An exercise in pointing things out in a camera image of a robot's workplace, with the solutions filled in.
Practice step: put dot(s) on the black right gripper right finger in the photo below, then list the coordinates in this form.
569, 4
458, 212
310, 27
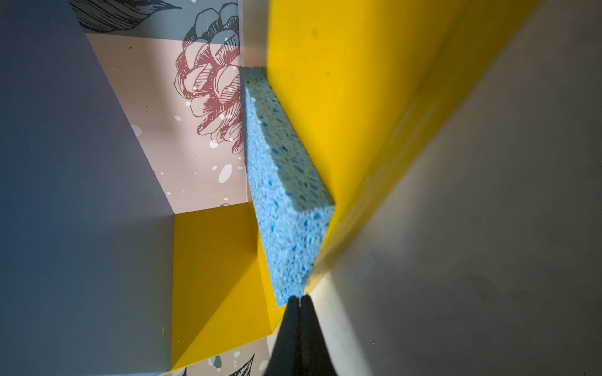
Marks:
315, 358

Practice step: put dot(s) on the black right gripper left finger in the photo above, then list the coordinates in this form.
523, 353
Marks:
286, 355

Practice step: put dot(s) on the light blue sponge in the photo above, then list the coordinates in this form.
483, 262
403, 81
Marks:
292, 205

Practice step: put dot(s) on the yellow shelf unit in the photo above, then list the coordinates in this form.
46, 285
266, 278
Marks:
129, 240

